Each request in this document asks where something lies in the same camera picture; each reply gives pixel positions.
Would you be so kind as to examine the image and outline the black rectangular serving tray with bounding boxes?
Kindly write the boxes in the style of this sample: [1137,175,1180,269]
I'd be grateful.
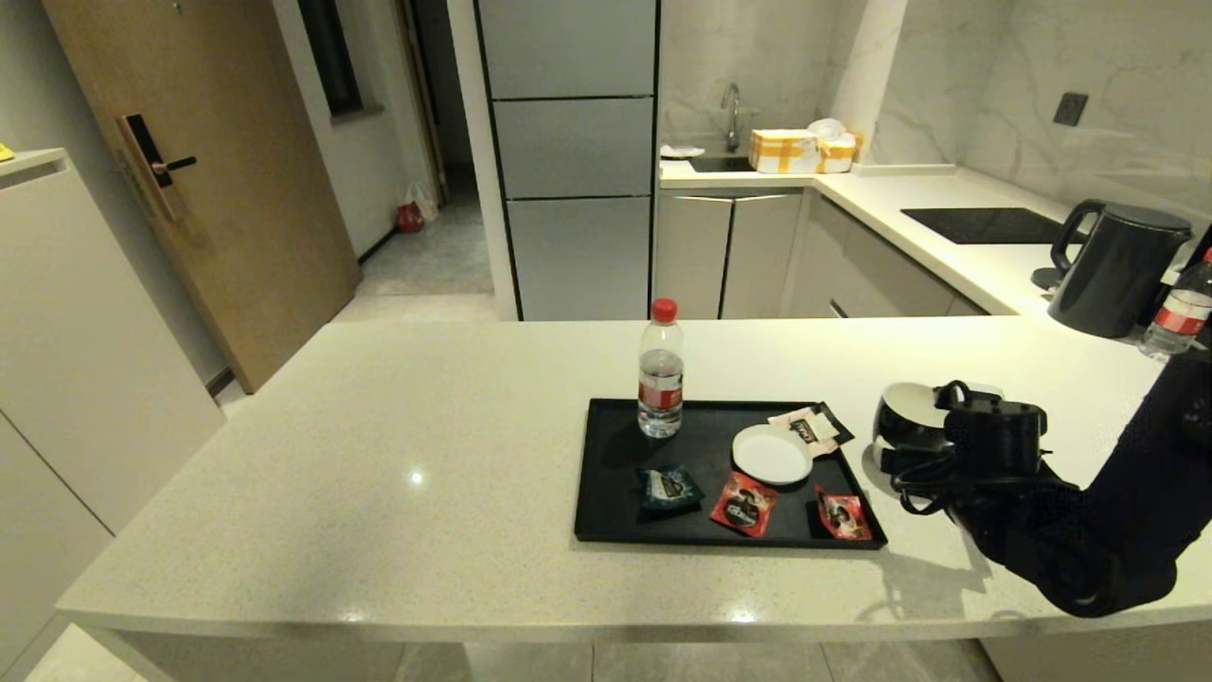
[573,398,889,550]

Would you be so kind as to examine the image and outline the dark green snack packet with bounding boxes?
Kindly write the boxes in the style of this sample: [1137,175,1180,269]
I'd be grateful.
[636,464,706,513]

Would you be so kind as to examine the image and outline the black induction cooktop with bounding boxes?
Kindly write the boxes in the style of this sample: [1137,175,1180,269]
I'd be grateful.
[900,206,1088,246]

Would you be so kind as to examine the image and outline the black electric kettle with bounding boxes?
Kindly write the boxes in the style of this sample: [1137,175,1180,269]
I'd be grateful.
[1048,199,1194,339]

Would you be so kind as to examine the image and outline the red instant coffee packet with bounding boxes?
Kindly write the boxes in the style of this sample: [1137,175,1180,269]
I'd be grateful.
[709,471,779,538]
[814,483,874,542]

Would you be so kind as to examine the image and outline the wooden door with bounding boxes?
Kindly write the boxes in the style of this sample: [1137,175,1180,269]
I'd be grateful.
[40,0,362,394]

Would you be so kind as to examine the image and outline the white round saucer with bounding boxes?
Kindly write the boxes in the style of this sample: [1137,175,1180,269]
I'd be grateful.
[731,423,813,487]

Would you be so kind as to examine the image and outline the white tall cabinet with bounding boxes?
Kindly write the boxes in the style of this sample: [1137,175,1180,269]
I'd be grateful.
[0,148,226,655]

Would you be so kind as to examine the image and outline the pink and black sachet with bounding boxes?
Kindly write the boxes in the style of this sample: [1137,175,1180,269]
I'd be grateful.
[768,402,855,458]

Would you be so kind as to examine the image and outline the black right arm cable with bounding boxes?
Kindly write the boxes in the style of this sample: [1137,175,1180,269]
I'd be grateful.
[890,453,962,518]

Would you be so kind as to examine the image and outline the grey counter drawer unit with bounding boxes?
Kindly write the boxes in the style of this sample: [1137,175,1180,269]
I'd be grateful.
[786,194,990,318]

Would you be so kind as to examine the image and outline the grey base cabinet doors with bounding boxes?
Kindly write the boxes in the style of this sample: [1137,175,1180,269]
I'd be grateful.
[655,189,806,319]

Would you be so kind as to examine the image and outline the yellow taped cardboard box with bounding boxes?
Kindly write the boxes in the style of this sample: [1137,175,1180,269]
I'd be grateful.
[749,129,821,175]

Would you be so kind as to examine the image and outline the red bag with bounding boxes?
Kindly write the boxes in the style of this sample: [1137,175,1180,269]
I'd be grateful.
[396,183,439,234]

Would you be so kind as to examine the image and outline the tall silver refrigerator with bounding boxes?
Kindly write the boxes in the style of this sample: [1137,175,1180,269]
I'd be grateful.
[473,0,659,322]

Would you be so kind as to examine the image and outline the black door lock handle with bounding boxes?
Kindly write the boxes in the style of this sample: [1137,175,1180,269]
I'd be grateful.
[116,114,198,224]

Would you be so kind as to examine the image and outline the red-capped water bottle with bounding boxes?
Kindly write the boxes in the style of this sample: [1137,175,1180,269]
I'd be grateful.
[636,297,685,440]
[1138,248,1212,364]

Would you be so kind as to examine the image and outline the dark narrow window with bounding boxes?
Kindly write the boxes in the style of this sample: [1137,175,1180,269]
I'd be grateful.
[298,0,365,119]

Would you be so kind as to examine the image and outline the black mug white inside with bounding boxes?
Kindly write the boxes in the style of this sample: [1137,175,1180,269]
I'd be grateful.
[871,382,1005,475]

